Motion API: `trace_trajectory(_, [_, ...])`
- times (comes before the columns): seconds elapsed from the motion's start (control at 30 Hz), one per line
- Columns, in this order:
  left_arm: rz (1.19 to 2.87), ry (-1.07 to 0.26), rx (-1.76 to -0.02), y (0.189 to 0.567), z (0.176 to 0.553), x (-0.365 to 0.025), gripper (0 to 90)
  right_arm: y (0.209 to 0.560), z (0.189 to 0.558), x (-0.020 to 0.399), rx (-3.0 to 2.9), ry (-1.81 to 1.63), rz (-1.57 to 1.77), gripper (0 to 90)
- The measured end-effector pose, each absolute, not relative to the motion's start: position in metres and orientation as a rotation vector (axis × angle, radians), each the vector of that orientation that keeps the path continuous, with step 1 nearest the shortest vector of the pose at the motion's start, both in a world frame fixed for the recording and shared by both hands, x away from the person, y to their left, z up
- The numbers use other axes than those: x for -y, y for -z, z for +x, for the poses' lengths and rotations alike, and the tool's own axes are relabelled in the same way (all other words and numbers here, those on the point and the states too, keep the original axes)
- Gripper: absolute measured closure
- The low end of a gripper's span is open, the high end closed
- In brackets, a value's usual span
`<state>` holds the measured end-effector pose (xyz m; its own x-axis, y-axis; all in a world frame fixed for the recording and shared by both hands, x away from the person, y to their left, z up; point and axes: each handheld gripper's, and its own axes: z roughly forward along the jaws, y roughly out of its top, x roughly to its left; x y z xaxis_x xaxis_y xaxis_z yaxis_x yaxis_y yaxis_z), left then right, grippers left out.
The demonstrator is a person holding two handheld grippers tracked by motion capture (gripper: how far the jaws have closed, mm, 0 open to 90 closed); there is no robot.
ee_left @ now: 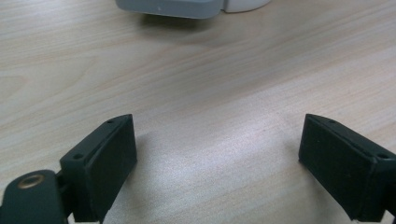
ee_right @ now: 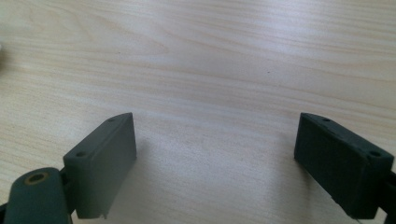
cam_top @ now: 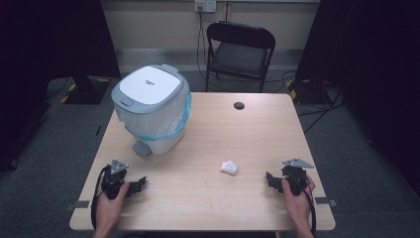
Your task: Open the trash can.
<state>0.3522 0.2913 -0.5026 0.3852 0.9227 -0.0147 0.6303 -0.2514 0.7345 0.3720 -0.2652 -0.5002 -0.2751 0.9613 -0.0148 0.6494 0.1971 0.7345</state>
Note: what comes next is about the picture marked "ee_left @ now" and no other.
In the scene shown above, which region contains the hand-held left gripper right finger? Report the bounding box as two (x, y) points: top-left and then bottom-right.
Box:
(298, 113), (396, 223)

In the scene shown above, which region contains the white round object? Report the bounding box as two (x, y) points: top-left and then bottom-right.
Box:
(221, 0), (273, 14)

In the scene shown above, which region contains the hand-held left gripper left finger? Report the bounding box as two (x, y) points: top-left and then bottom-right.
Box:
(59, 113), (138, 224)

